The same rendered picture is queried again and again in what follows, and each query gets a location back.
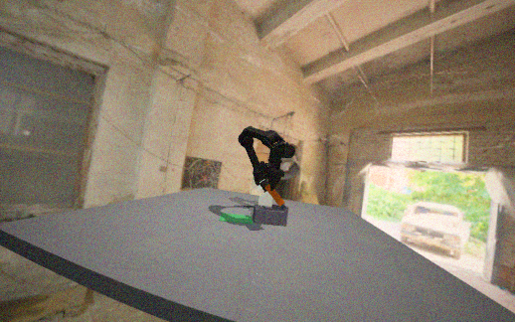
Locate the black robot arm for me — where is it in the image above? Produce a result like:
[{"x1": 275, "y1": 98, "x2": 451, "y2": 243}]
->
[{"x1": 238, "y1": 126, "x2": 295, "y2": 192}]

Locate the orange l-shaped part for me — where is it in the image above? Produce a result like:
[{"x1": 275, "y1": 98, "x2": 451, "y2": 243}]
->
[{"x1": 265, "y1": 184, "x2": 285, "y2": 207}]

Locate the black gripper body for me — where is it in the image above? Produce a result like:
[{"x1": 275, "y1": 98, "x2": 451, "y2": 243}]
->
[{"x1": 264, "y1": 157, "x2": 284, "y2": 177}]

